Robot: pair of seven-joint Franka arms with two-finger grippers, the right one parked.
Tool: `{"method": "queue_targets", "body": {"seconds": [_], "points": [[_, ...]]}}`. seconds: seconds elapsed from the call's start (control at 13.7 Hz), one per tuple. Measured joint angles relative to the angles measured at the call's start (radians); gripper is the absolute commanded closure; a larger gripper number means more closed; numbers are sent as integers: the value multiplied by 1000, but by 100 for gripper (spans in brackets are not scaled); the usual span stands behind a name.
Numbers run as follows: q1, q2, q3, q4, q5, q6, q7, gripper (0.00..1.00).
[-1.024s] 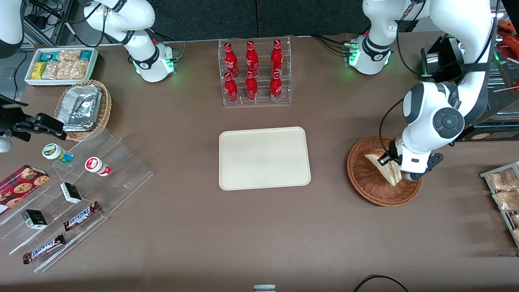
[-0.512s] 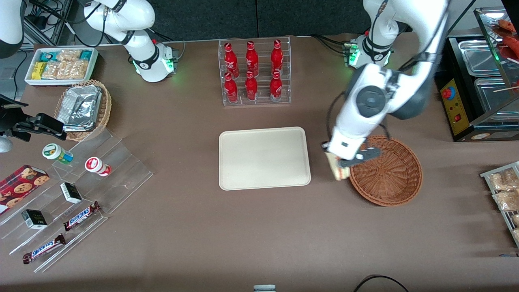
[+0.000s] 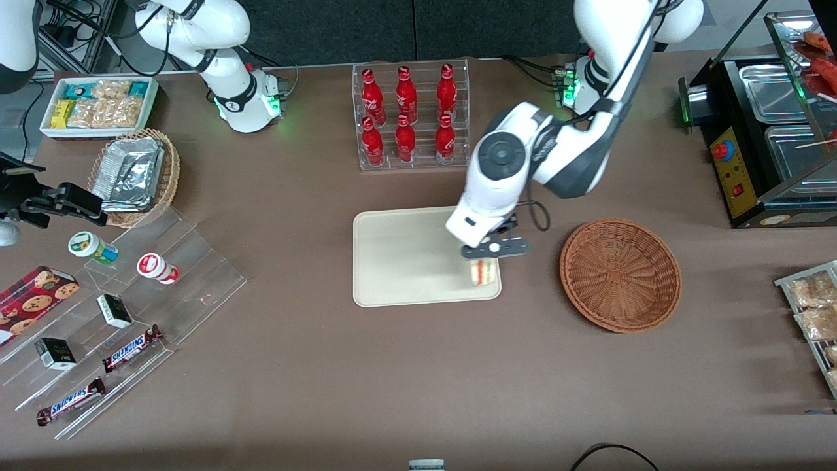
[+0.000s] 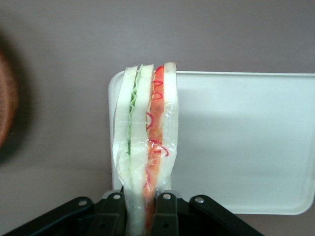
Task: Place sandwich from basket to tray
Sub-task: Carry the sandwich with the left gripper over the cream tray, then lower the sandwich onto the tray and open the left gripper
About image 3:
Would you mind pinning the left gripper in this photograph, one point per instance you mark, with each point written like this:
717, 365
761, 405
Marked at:
508, 224

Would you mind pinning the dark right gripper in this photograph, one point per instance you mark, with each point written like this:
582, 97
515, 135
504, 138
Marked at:
27, 197

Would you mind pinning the triangular sandwich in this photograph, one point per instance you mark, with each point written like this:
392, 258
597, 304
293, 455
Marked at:
482, 272

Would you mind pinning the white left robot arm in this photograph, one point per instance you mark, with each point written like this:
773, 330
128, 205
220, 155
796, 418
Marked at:
575, 157

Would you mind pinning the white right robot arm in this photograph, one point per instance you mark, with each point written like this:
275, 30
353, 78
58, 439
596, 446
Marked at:
229, 98

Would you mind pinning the small tan wicker basket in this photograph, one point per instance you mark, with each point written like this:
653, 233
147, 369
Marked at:
171, 176

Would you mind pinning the beige plastic tray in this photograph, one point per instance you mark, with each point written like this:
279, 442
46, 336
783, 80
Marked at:
399, 261

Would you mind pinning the large brown wicker basket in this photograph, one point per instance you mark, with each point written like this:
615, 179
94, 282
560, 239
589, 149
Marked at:
621, 275

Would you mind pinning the green-lidded white cup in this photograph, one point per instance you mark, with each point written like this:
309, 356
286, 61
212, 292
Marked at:
88, 245

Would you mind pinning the white rectangular snack bin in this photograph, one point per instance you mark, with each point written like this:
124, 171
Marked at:
98, 133

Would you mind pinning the red cola bottle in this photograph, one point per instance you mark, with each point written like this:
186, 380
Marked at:
446, 91
373, 145
406, 95
373, 98
445, 142
405, 142

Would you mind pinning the red-lidded white cup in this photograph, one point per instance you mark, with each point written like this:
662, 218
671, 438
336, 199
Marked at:
153, 267

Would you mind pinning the clear bag of crackers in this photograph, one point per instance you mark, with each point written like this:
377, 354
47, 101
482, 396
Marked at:
111, 89
88, 113
125, 112

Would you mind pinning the yellow snack packet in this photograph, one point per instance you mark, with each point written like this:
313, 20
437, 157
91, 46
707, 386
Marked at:
62, 113

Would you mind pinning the small black carton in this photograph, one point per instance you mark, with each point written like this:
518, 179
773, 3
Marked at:
55, 353
114, 311

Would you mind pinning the red cookie box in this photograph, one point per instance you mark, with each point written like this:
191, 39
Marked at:
29, 301

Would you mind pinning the teal snack packet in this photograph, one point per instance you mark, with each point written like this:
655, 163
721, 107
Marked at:
138, 89
80, 90

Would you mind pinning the clear acrylic bottle rack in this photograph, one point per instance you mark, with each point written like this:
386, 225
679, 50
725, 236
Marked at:
422, 104

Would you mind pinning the clear acrylic tiered stand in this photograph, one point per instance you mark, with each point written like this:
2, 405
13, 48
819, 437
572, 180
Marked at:
189, 288

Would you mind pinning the brown Snickers bar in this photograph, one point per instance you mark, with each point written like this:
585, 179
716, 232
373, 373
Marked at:
131, 348
68, 402

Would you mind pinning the black hot food warmer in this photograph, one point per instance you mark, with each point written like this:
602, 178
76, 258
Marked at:
735, 176

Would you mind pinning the small grey device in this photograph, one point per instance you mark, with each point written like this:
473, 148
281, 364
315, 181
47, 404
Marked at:
426, 465

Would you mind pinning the stainless steel pan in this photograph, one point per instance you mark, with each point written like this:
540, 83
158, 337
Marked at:
771, 91
794, 154

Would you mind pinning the clear bag of brown snacks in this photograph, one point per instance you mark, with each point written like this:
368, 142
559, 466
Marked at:
814, 291
832, 354
819, 324

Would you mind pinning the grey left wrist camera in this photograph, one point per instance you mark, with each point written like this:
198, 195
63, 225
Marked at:
497, 247

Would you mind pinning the aluminium frame rack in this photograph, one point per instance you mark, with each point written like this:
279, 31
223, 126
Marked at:
78, 55

